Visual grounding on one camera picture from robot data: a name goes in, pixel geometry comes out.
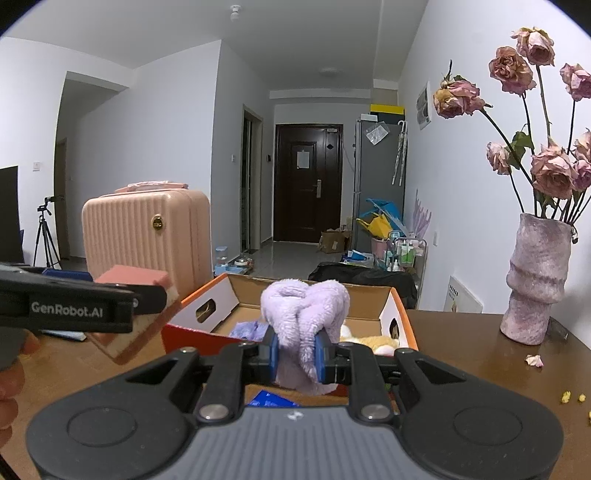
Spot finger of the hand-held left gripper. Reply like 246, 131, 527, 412
99, 282, 168, 316

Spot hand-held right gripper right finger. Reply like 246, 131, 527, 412
316, 331, 468, 424

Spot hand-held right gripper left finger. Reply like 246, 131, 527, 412
124, 332, 279, 424

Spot pink layered sponge block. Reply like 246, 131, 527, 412
87, 264, 184, 366

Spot purple drawstring pouch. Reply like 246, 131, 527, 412
229, 319, 269, 343

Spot yellow white plush toy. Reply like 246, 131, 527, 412
339, 325, 400, 356

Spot purple fluffy towel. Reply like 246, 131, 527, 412
259, 278, 351, 397

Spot red cardboard box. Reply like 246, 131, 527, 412
161, 272, 420, 400

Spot person's left hand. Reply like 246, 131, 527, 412
0, 333, 41, 430

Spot small blue white box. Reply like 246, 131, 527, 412
246, 390, 299, 409

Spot pink ribbed suitcase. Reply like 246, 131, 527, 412
81, 181, 213, 296

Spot blue pet feeder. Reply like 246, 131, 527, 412
214, 246, 253, 277

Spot black duffel bag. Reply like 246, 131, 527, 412
308, 261, 419, 309

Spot black paper bag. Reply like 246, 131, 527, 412
0, 165, 24, 267

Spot brown cardboard floor box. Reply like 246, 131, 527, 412
318, 228, 352, 255

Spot cart with bottles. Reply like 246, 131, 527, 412
376, 233, 428, 273

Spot blue yellow folded items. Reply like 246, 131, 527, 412
355, 197, 407, 241

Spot dark framed side door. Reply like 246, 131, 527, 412
242, 104, 264, 254

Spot dark brown entrance door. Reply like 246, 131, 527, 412
273, 123, 345, 245

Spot grey refrigerator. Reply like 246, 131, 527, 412
353, 117, 407, 250

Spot hanging white umbrella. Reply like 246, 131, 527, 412
392, 120, 410, 186

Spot pink textured vase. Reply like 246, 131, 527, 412
499, 212, 578, 346

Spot clear plastic document pouch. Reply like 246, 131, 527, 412
364, 123, 389, 147

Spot black eyeglasses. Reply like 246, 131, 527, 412
547, 318, 574, 343

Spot scattered yellow crumbs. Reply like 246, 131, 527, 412
559, 390, 591, 419

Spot yellow black box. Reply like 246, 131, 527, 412
370, 103, 406, 122

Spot dried pink roses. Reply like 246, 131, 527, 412
433, 26, 591, 223

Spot black camera tripod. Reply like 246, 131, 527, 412
33, 196, 64, 271

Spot purple wall decoration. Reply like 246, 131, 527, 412
412, 189, 433, 239

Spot wall poster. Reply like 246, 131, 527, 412
415, 82, 433, 130

